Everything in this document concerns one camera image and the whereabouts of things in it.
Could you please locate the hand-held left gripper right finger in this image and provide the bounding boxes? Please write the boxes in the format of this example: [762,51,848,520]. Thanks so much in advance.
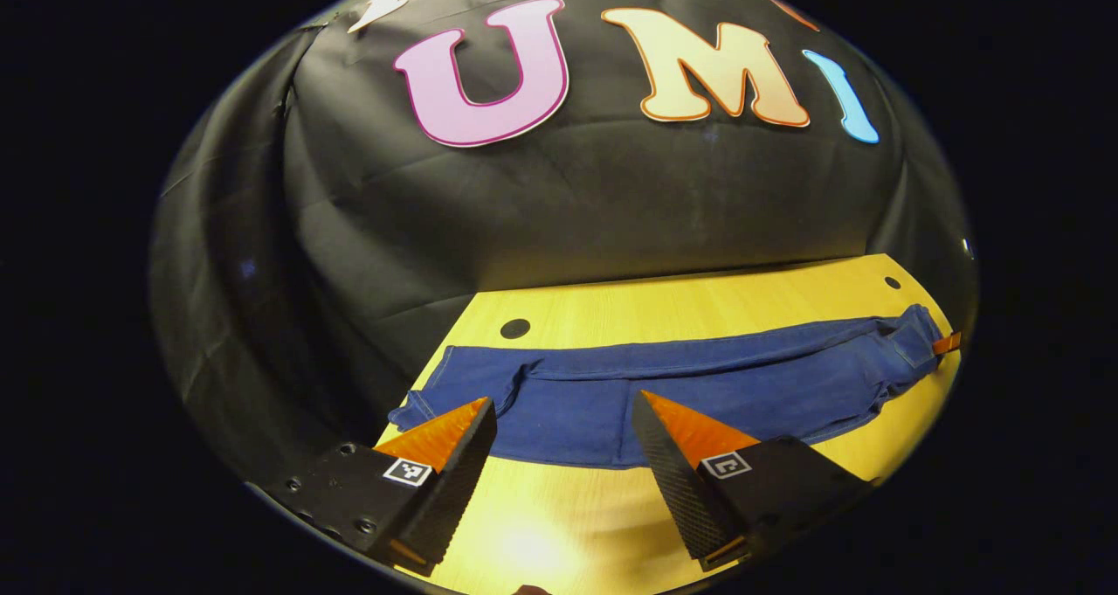
[631,391,874,572]

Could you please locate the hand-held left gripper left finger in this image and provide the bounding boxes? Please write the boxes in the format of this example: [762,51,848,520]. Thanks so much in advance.
[262,396,498,577]

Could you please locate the blue jeans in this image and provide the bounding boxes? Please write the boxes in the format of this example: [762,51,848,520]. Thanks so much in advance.
[388,304,946,470]

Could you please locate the black backdrop cloth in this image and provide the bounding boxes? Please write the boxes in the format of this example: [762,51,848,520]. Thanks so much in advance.
[148,0,979,491]

